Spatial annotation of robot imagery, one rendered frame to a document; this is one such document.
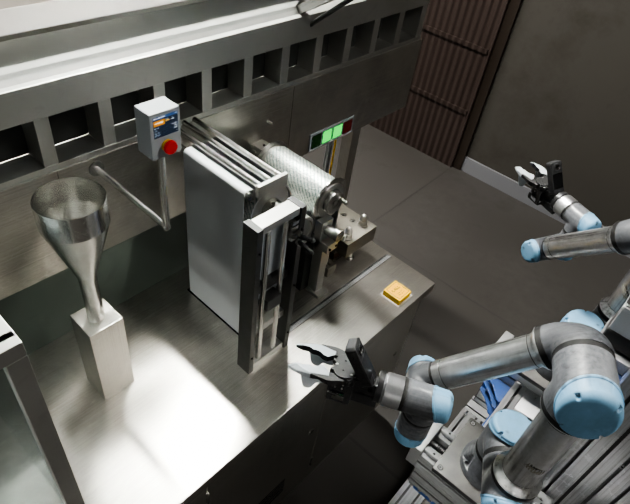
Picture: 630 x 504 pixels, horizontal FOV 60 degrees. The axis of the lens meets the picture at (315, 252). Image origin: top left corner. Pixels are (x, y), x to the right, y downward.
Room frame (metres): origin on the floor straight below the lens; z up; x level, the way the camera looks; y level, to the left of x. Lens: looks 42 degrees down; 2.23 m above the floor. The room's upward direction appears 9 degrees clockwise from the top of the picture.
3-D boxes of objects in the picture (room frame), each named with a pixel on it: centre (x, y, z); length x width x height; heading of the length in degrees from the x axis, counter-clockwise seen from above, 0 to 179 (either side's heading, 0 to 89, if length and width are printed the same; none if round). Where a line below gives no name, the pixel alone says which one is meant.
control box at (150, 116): (0.90, 0.33, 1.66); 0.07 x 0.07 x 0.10; 54
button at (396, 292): (1.32, -0.30, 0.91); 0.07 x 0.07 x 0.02; 54
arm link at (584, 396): (0.65, -0.55, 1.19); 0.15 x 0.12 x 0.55; 171
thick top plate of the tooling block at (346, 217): (1.57, 0.01, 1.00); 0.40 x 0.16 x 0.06; 54
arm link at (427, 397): (0.70, -0.29, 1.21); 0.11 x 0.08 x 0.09; 81
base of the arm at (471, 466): (0.78, -0.58, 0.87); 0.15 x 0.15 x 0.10
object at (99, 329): (0.81, 0.50, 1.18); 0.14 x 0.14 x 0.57
